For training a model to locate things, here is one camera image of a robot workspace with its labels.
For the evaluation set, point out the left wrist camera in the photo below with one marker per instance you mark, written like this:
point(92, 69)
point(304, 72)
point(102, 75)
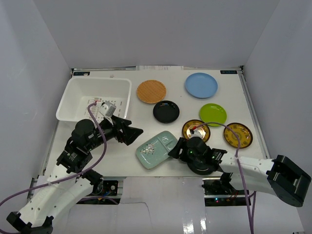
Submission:
point(106, 109)

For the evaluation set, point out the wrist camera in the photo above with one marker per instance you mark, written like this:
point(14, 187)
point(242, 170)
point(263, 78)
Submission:
point(194, 131)
point(106, 109)

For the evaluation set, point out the aluminium frame rail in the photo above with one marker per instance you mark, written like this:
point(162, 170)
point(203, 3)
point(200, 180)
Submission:
point(256, 123)
point(49, 134)

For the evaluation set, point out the lime green round plate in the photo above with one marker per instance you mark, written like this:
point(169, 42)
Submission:
point(213, 113)

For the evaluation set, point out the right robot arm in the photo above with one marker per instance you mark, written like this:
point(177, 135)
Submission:
point(280, 177)

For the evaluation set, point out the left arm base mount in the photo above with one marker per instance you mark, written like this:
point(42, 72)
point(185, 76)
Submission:
point(106, 194)

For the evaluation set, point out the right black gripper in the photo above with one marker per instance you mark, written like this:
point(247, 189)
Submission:
point(175, 152)

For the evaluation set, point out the celadon rectangular divided plate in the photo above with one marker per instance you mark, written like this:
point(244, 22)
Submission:
point(154, 151)

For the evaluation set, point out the yellow patterned plate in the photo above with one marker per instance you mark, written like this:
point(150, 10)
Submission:
point(242, 131)
point(204, 130)

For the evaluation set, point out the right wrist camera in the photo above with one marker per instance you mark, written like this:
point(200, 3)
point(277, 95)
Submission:
point(194, 131)

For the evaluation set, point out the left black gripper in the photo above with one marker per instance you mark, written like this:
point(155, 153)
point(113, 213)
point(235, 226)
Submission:
point(121, 131)

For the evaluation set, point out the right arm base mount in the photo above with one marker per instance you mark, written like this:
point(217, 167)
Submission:
point(217, 195)

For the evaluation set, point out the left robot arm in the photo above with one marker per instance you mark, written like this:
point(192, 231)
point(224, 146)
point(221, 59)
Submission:
point(69, 182)

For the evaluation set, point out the woven bamboo round plate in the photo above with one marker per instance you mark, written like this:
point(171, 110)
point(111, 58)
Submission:
point(151, 91)

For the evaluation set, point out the light blue round plate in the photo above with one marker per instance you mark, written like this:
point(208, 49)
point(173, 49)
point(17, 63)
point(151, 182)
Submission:
point(201, 85)

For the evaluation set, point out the black glossy round plate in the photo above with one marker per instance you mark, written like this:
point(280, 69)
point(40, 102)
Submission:
point(166, 111)

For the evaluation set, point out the aluminium frame rail right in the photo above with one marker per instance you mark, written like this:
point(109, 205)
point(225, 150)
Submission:
point(256, 123)

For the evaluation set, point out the white plastic bin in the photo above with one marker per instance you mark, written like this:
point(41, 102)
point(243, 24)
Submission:
point(80, 92)

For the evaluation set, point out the aluminium frame rail left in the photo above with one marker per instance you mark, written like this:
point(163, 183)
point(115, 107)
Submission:
point(49, 134)

